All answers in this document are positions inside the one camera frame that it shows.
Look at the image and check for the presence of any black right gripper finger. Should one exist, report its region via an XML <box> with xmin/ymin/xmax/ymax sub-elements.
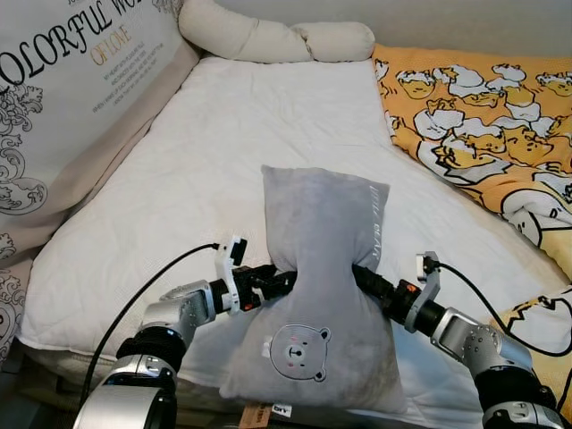
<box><xmin>352</xmin><ymin>263</ymin><xmax>395</xmax><ymax>305</ymax></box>

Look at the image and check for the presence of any grey bear print pillow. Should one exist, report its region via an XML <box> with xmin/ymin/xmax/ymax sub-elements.
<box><xmin>219</xmin><ymin>164</ymin><xmax>410</xmax><ymax>415</ymax></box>

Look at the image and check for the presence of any yellow cartoon egg blanket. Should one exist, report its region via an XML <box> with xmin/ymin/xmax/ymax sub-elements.
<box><xmin>373</xmin><ymin>43</ymin><xmax>572</xmax><ymax>429</ymax></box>

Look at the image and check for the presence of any brown paper tag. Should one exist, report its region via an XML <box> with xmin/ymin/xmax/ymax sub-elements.
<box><xmin>240</xmin><ymin>404</ymin><xmax>273</xmax><ymax>429</ymax></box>

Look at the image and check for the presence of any cream bolster pillow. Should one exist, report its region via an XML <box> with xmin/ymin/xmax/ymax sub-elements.
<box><xmin>179</xmin><ymin>0</ymin><xmax>376</xmax><ymax>63</ymax></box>

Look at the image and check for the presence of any printed lettering headboard cushion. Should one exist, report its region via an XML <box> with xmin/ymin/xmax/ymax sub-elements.
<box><xmin>0</xmin><ymin>0</ymin><xmax>199</xmax><ymax>269</ymax></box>

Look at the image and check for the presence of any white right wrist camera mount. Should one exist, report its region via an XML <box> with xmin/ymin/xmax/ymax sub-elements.
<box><xmin>407</xmin><ymin>252</ymin><xmax>442</xmax><ymax>333</ymax></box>

